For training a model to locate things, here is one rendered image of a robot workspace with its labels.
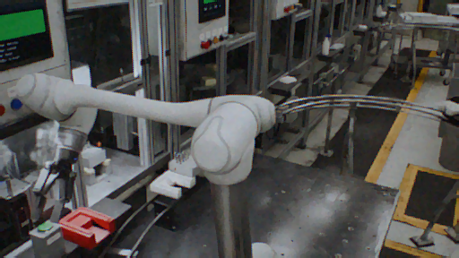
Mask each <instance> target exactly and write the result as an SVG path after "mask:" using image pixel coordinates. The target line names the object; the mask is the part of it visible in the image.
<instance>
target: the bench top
mask: <svg viewBox="0 0 459 258"><path fill-rule="evenodd" d="M297 167H299V168H297ZM247 182H248V196H249V208H250V220H251V233H252V244H255V243H261V244H266V245H269V246H270V247H271V248H272V249H273V250H274V251H275V252H276V253H277V255H278V257H279V258H378V257H379V255H380V252H381V249H382V246H383V243H384V241H385V236H386V233H387V230H388V228H389V225H390V223H391V220H392V217H393V215H394V210H395V207H396V205H397V203H398V200H399V197H400V193H401V190H400V189H396V188H393V187H389V186H385V185H379V184H375V183H371V182H368V181H364V180H360V179H357V178H353V177H349V176H343V175H339V174H335V173H332V172H328V171H324V170H320V169H317V168H311V167H307V166H303V165H300V164H296V163H293V162H289V161H286V160H282V159H275V158H271V157H267V156H264V155H261V154H257V153H254V154H253V162H252V169H251V172H250V174H249V175H248V177H247ZM301 188H304V190H301ZM346 189H347V190H349V191H345V190H346ZM287 209H289V211H286V210H287ZM153 220H154V207H153V208H152V209H151V210H149V211H148V212H147V213H145V214H144V215H143V216H142V217H141V218H139V219H138V220H137V221H136V222H135V223H134V224H132V225H131V226H130V227H129V228H127V229H126V230H125V231H123V232H122V233H121V234H120V235H119V236H118V238H117V240H116V241H114V243H113V244H112V246H111V248H118V249H124V250H129V251H132V249H133V248H134V246H135V244H136V243H137V241H138V240H139V238H140V237H141V235H142V233H143V232H144V230H145V229H146V228H147V227H148V226H149V225H150V223H151V222H152V221H153ZM174 226H175V227H177V229H176V230H175V231H172V230H169V229H166V228H163V227H160V226H156V225H153V226H152V227H151V228H150V230H149V231H148V232H147V234H146V235H145V236H144V239H143V241H142V242H141V243H140V244H139V246H138V247H137V249H136V250H135V251H136V252H138V254H137V255H136V257H131V258H219V257H218V249H217V241H216V231H215V223H214V215H213V206H212V190H211V182H210V181H209V182H208V183H206V184H205V185H204V186H203V187H202V188H200V189H199V190H197V191H196V192H195V193H194V195H192V196H191V197H190V198H189V199H188V200H187V201H184V200H181V201H180V202H179V203H178V204H177V205H176V209H175V210H174Z"/></svg>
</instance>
